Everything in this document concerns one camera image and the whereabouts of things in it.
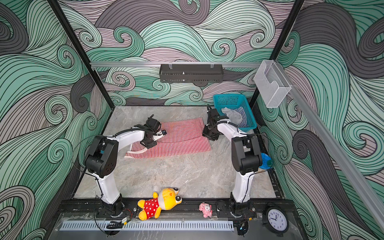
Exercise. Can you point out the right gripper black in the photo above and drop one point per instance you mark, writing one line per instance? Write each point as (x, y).
(205, 134)

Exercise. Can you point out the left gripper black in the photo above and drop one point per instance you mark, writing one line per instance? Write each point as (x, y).
(151, 145)

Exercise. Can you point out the red white striped tank top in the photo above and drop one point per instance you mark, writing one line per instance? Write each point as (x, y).
(183, 138)

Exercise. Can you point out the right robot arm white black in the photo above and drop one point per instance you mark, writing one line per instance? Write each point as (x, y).
(246, 155)

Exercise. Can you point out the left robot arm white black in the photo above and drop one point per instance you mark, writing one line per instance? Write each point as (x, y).
(101, 159)

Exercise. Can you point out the grey tank top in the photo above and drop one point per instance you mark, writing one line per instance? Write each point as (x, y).
(234, 116)

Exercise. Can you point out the blue white striped tank top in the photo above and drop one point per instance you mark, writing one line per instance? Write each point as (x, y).
(244, 122)

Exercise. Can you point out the teal plastic basket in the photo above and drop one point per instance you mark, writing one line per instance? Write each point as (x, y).
(233, 102)

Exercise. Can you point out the black perforated metal shelf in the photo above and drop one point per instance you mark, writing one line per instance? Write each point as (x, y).
(191, 74)

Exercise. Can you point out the yellow plush toy red dress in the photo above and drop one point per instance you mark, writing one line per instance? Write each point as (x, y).
(165, 200)

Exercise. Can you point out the small pink plush toy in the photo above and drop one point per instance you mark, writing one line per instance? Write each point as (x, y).
(206, 209)

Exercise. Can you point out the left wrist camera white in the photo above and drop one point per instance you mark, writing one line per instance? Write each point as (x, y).
(159, 135)

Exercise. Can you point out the aluminium rail back wall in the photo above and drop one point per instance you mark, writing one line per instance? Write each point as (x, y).
(138, 64)

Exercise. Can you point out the aluminium rail wall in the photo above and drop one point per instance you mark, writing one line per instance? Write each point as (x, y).
(138, 64)
(365, 191)

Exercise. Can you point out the clear plastic wall bin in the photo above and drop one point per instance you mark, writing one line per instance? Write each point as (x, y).
(272, 83)

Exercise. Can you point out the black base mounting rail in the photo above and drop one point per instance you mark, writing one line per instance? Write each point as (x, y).
(222, 208)

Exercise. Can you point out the black round wall clock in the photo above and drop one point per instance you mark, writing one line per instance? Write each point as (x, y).
(275, 220)

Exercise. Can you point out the white slotted cable duct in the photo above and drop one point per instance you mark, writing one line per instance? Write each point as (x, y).
(150, 226)

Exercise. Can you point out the aluminium rail right wall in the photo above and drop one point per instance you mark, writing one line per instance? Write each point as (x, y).
(365, 191)

